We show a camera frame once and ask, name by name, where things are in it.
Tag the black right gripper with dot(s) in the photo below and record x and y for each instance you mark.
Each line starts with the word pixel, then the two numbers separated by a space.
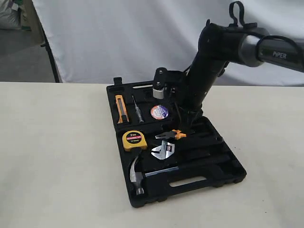
pixel 194 88

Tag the black electrical tape roll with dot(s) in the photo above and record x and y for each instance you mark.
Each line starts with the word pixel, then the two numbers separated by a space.
pixel 159 112

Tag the adjustable wrench black handle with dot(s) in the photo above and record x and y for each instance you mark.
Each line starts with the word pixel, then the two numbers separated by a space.
pixel 187 149

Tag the claw hammer black grip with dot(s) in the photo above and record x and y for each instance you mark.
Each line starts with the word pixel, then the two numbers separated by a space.
pixel 136 178

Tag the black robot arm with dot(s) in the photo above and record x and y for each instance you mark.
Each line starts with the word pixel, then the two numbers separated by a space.
pixel 217 47

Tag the black plastic tool case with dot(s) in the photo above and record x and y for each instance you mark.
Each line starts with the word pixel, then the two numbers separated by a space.
pixel 157 160

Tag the yellow tape measure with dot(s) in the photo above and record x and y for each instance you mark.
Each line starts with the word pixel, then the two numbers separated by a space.
pixel 134 139

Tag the orange utility knife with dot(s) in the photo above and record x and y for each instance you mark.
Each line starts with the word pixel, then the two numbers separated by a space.
pixel 123 115

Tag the white backdrop curtain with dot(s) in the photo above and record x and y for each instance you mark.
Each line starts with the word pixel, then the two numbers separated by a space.
pixel 93 41

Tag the black backdrop stand pole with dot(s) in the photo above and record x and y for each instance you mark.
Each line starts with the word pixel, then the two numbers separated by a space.
pixel 50 56

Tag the green white bag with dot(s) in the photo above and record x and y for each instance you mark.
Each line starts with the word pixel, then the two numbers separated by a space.
pixel 24 22

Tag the grey woven sack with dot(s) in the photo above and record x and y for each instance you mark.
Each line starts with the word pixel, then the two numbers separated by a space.
pixel 10 14

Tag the orange handled pliers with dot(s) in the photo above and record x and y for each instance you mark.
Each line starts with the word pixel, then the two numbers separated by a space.
pixel 173 134

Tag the clear handle tester screwdriver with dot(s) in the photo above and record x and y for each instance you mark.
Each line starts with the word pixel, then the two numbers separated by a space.
pixel 138 111

